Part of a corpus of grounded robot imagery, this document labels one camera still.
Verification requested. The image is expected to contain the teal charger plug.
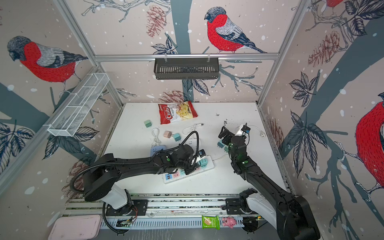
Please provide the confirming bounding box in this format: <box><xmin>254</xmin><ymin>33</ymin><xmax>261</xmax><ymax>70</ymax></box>
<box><xmin>199</xmin><ymin>156</ymin><xmax>209</xmax><ymax>167</ymax></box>
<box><xmin>217</xmin><ymin>140</ymin><xmax>226</xmax><ymax>148</ymax></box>
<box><xmin>198</xmin><ymin>159</ymin><xmax>208</xmax><ymax>168</ymax></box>

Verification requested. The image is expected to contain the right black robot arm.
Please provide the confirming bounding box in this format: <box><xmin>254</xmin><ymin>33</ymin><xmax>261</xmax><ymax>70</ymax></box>
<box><xmin>219</xmin><ymin>125</ymin><xmax>321</xmax><ymax>240</ymax></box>

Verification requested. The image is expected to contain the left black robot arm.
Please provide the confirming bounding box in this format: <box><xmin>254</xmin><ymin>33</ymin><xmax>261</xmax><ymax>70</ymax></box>
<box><xmin>70</xmin><ymin>131</ymin><xmax>200</xmax><ymax>210</ymax></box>

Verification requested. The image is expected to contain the pink charger plug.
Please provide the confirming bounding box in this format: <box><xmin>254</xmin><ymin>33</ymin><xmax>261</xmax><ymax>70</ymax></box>
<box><xmin>163</xmin><ymin>131</ymin><xmax>173</xmax><ymax>139</ymax></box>

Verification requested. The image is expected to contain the long white power strip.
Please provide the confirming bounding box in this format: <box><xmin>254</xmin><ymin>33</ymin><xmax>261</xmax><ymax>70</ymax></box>
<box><xmin>162</xmin><ymin>156</ymin><xmax>215</xmax><ymax>184</ymax></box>

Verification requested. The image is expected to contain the teal charger beside pink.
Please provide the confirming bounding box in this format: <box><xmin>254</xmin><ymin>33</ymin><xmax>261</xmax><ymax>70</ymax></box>
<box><xmin>173</xmin><ymin>133</ymin><xmax>182</xmax><ymax>142</ymax></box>

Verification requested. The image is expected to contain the red chips bag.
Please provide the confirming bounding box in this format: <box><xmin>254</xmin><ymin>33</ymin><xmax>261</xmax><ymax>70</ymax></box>
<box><xmin>158</xmin><ymin>101</ymin><xmax>198</xmax><ymax>125</ymax></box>

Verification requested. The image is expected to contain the light green charger far left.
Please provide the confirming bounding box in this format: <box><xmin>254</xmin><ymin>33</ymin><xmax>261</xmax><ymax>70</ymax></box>
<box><xmin>144</xmin><ymin>120</ymin><xmax>153</xmax><ymax>128</ymax></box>

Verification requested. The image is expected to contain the green snack packet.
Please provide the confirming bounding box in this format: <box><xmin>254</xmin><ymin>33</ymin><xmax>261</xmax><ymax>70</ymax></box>
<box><xmin>202</xmin><ymin>216</ymin><xmax>221</xmax><ymax>230</ymax></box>

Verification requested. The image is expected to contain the pink pig toy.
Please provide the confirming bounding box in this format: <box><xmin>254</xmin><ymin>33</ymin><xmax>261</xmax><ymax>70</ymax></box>
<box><xmin>222</xmin><ymin>216</ymin><xmax>237</xmax><ymax>229</ymax></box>

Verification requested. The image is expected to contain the pink tray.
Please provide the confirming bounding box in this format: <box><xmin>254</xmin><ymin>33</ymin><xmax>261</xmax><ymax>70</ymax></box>
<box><xmin>48</xmin><ymin>215</ymin><xmax>102</xmax><ymax>240</ymax></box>

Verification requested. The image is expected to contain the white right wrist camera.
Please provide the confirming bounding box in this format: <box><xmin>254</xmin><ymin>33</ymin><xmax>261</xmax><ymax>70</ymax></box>
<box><xmin>235</xmin><ymin>124</ymin><xmax>251</xmax><ymax>136</ymax></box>

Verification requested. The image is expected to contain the white socket cable with plug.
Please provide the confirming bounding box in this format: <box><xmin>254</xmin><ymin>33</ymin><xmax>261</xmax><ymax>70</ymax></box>
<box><xmin>182</xmin><ymin>122</ymin><xmax>205</xmax><ymax>140</ymax></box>

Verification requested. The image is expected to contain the white coiled cable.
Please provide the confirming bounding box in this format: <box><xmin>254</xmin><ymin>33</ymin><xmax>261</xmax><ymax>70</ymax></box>
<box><xmin>150</xmin><ymin>127</ymin><xmax>163</xmax><ymax>146</ymax></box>

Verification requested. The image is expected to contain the black wall basket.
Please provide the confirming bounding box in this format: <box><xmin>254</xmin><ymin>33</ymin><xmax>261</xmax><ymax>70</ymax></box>
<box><xmin>154</xmin><ymin>58</ymin><xmax>220</xmax><ymax>80</ymax></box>

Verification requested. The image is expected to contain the white wire shelf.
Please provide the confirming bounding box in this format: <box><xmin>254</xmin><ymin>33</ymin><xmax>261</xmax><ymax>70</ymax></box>
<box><xmin>48</xmin><ymin>73</ymin><xmax>110</xmax><ymax>137</ymax></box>

